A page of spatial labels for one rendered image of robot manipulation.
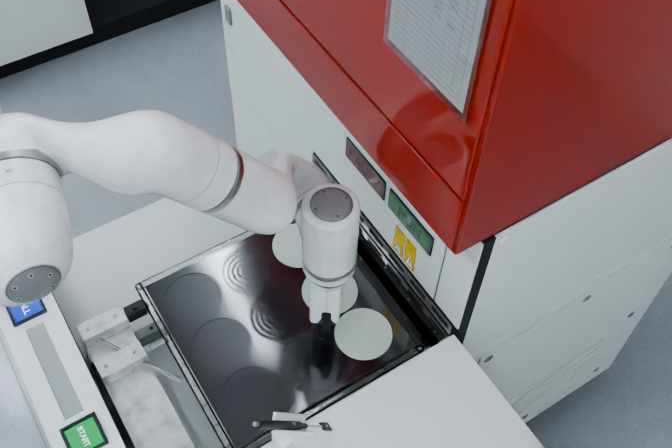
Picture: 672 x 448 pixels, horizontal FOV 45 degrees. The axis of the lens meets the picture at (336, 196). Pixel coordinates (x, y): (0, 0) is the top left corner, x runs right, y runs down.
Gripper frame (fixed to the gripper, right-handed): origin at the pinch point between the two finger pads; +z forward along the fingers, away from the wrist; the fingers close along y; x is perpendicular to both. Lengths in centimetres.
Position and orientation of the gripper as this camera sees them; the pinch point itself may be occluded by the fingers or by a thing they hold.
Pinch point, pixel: (327, 315)
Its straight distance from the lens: 139.6
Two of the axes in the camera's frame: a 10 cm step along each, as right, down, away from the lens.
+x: 10.0, 0.6, -0.2
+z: -0.3, 6.1, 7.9
